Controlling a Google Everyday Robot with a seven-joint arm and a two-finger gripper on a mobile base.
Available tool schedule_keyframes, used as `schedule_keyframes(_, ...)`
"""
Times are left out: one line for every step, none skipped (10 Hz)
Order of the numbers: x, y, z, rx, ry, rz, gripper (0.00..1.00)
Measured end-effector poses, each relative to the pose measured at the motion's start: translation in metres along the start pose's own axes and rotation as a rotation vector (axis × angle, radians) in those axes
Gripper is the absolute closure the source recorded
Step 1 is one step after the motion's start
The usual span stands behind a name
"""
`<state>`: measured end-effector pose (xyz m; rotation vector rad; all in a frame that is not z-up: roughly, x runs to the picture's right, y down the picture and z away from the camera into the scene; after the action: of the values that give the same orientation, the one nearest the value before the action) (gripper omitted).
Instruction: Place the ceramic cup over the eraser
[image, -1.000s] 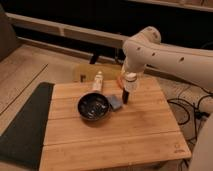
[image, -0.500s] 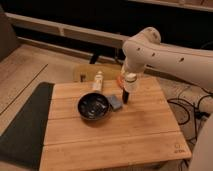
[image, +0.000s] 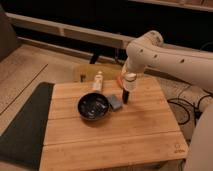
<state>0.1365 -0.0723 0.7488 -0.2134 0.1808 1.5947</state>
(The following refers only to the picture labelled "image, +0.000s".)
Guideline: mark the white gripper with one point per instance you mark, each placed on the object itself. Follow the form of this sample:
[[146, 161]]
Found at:
[[125, 71]]

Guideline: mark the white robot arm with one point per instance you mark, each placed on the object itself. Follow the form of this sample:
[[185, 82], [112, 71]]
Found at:
[[194, 67]]

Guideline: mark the black eraser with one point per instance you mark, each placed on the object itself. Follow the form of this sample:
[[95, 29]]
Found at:
[[125, 96]]

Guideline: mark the small white bottle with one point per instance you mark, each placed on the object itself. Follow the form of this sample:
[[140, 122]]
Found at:
[[98, 82]]

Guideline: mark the grey blue sponge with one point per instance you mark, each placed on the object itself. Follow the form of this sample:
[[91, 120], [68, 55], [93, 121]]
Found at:
[[115, 103]]

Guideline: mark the olive green stool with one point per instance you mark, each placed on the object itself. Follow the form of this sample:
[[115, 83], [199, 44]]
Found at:
[[87, 72]]

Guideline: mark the black round bowl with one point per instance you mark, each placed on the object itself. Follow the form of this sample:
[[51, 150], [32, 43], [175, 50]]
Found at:
[[93, 106]]

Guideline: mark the wooden slatted table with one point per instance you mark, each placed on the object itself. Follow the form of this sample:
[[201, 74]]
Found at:
[[143, 131]]

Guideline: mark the dark grey floor mat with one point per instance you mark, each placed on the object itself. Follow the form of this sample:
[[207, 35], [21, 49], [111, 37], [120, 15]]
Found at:
[[22, 142]]

